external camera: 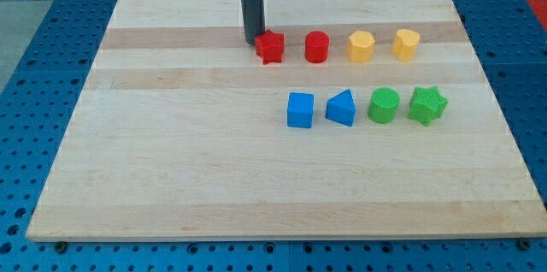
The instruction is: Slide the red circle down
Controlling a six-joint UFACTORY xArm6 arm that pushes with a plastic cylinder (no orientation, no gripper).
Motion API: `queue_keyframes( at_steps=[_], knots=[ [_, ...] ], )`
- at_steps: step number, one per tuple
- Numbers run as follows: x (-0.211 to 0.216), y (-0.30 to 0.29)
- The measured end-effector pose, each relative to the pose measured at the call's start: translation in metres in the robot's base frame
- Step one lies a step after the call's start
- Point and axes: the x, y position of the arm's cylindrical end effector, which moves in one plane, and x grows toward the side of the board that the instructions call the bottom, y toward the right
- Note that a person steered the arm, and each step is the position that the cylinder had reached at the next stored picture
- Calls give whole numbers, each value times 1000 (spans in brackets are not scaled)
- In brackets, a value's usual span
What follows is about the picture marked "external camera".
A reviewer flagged red cylinder block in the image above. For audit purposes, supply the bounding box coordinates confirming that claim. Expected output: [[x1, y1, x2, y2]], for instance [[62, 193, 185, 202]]
[[304, 31, 330, 63]]

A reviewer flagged blue cube block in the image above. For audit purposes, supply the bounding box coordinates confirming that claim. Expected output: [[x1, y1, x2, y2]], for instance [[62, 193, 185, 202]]
[[286, 92, 315, 128]]

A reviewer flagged blue triangle block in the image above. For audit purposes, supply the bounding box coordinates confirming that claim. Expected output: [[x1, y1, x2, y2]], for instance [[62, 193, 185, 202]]
[[325, 89, 356, 127]]

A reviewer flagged red star block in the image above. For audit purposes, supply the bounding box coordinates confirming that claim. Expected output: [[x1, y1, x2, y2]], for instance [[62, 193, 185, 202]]
[[255, 29, 285, 64]]

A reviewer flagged light wooden board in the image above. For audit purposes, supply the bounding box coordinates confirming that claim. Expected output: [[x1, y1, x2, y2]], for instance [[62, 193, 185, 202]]
[[26, 0, 546, 242]]

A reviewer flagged green cylinder block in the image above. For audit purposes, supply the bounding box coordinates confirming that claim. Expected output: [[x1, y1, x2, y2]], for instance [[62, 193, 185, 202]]
[[368, 87, 400, 124]]

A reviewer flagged yellow hexagon block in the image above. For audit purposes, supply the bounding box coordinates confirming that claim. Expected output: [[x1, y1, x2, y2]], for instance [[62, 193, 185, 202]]
[[347, 31, 375, 63]]

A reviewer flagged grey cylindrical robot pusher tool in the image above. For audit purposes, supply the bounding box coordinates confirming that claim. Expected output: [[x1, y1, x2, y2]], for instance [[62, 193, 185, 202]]
[[237, 0, 267, 46]]

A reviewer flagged yellow heart block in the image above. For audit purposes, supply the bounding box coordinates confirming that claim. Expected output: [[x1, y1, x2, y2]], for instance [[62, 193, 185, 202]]
[[392, 28, 421, 62]]

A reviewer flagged green star block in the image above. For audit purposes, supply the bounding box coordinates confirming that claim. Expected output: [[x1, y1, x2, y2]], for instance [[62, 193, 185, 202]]
[[408, 86, 449, 127]]

